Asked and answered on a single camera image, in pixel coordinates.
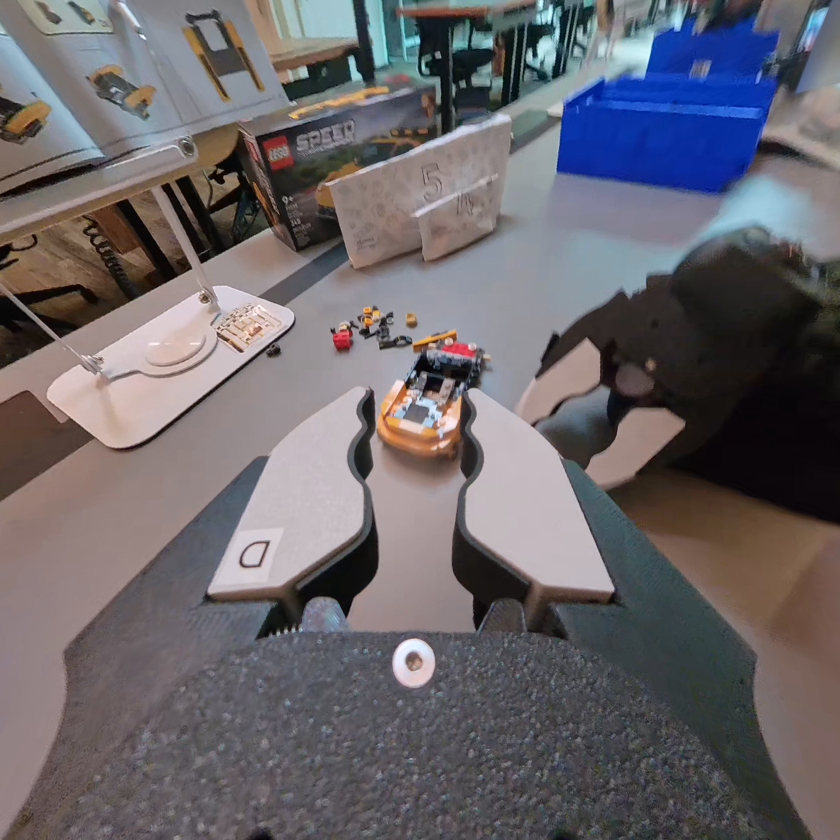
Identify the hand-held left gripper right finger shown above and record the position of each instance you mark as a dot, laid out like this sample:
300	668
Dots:
525	499

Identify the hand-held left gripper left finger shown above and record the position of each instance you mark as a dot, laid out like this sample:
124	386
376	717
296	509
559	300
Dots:
295	499

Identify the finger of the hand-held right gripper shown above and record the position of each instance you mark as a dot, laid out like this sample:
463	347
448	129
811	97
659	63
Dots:
643	446
564	380

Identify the yellow lego car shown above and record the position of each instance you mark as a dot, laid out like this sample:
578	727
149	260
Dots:
420	420

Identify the yellow lego side panel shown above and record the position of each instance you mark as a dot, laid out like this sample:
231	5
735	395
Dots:
433	338

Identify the person's right forearm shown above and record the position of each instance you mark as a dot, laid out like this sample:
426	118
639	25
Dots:
787	459

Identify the red lego minifigure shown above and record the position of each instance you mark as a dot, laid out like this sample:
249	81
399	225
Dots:
341	340

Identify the black curved lego piece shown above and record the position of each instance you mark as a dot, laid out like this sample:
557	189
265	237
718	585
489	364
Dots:
397	341

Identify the pile of small lego pieces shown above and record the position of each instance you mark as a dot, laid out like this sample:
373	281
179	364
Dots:
374	318

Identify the black lego box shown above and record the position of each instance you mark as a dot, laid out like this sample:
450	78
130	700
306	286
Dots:
295	164

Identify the open lego instruction booklet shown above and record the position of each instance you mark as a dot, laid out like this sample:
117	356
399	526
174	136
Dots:
131	65

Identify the sticker sheet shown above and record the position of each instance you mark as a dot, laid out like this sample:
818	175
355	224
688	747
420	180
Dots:
246	325

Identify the blue plastic bin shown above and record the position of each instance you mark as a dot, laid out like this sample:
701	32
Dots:
656	144
709	46

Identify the small white printed paper bag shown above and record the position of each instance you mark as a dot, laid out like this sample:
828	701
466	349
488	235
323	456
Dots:
459	229

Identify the large white printed paper bag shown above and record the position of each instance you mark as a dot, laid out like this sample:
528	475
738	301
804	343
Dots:
387	216

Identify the black office chair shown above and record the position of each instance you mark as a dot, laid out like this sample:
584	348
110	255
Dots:
453	59

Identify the long wooden office table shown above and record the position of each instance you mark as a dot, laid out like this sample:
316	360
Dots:
459	11

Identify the brown wooden desk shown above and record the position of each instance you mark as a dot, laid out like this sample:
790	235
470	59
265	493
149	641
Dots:
315	52

